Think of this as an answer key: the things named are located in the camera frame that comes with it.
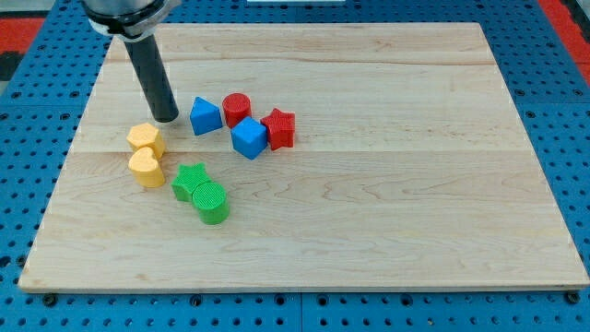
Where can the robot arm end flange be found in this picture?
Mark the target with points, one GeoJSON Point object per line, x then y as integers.
{"type": "Point", "coordinates": [129, 20]}

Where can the red star block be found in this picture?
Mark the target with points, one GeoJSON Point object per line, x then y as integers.
{"type": "Point", "coordinates": [280, 129]}

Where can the red circle block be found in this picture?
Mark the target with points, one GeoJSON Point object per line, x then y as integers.
{"type": "Point", "coordinates": [236, 106]}

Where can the green circle block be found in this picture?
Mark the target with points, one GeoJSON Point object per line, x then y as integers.
{"type": "Point", "coordinates": [210, 201]}

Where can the green star block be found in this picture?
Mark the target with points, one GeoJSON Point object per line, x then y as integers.
{"type": "Point", "coordinates": [188, 178]}

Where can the yellow hexagon block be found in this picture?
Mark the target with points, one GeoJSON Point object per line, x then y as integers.
{"type": "Point", "coordinates": [146, 135]}

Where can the blue cube block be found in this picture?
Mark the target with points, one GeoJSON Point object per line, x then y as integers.
{"type": "Point", "coordinates": [249, 137]}

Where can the blue triangle block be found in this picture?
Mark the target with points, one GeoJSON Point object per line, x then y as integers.
{"type": "Point", "coordinates": [205, 117]}

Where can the wooden board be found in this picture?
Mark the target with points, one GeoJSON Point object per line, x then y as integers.
{"type": "Point", "coordinates": [411, 171]}

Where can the yellow heart block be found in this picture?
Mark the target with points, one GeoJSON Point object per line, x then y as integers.
{"type": "Point", "coordinates": [145, 168]}

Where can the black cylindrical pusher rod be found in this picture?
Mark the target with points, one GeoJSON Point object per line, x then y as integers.
{"type": "Point", "coordinates": [151, 73]}

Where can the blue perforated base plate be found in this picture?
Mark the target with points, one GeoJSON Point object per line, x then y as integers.
{"type": "Point", "coordinates": [44, 101]}

